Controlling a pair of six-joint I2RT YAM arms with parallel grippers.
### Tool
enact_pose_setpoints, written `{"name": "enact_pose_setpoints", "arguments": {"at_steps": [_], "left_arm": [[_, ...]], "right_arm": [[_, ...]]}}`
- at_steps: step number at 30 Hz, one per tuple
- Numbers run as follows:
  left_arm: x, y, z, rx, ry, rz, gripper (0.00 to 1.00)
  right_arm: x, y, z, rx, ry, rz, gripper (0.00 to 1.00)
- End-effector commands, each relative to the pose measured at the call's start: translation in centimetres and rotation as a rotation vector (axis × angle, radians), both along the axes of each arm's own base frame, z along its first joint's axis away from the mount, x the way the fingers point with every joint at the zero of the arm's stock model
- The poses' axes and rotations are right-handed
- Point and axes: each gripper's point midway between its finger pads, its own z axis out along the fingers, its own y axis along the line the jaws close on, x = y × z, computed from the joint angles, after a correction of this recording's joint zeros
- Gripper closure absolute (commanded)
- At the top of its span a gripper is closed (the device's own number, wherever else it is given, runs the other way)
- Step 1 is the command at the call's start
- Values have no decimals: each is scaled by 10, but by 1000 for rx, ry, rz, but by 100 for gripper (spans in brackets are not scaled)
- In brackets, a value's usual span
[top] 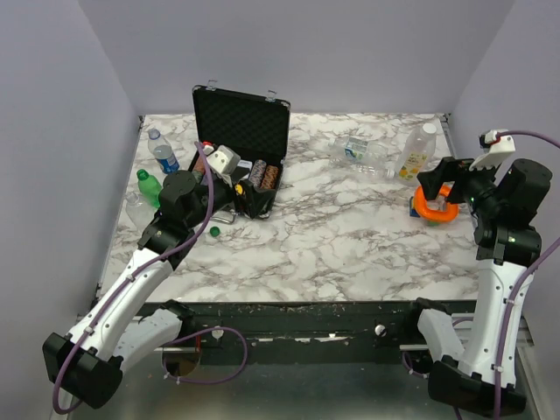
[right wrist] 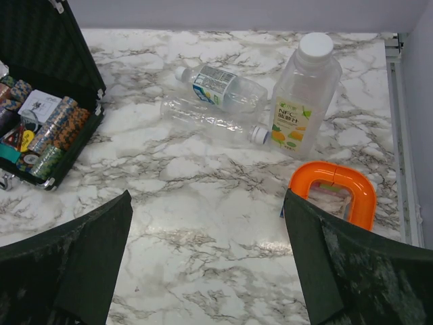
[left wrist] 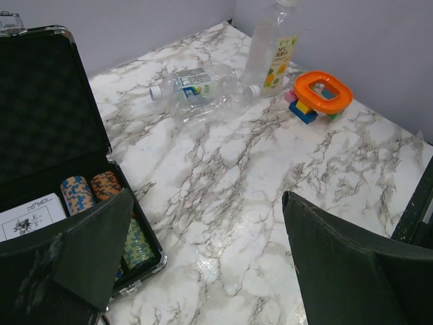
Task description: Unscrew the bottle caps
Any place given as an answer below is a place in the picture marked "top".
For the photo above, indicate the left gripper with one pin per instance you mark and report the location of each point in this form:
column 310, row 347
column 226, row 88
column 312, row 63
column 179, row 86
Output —
column 255, row 199

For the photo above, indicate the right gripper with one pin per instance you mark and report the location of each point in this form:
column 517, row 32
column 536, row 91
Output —
column 458, row 173

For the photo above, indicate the square clear juice bottle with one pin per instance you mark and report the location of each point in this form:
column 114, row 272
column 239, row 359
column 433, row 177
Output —
column 417, row 152

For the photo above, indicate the white juice bottle cap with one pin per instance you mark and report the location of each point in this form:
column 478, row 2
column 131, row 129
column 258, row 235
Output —
column 429, row 128

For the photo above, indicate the blue label water bottle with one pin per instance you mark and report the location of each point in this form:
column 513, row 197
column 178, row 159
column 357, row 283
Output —
column 162, row 151

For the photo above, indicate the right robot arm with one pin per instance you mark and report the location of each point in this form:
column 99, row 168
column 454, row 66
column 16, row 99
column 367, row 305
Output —
column 479, row 376

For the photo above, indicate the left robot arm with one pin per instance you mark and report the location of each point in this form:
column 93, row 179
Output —
column 90, row 361

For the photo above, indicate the loose green bottle cap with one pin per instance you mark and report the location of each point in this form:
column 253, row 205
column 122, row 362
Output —
column 214, row 231

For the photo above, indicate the clear bottle green-blue label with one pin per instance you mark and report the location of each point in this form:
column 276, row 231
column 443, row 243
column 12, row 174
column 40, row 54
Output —
column 353, row 154

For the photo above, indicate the green soda bottle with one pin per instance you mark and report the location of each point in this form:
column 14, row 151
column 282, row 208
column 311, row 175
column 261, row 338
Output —
column 149, row 187

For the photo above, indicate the crushed clear bottle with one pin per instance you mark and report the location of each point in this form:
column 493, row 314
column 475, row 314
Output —
column 140, row 211

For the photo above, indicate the black poker chip case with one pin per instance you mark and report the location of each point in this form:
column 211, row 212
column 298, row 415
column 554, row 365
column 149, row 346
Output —
column 255, row 127

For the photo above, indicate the orange ring toy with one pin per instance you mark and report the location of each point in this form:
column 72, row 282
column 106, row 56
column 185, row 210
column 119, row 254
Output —
column 436, row 211

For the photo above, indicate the black front rail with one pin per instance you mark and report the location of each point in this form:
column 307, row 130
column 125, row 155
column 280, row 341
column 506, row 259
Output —
column 300, row 333

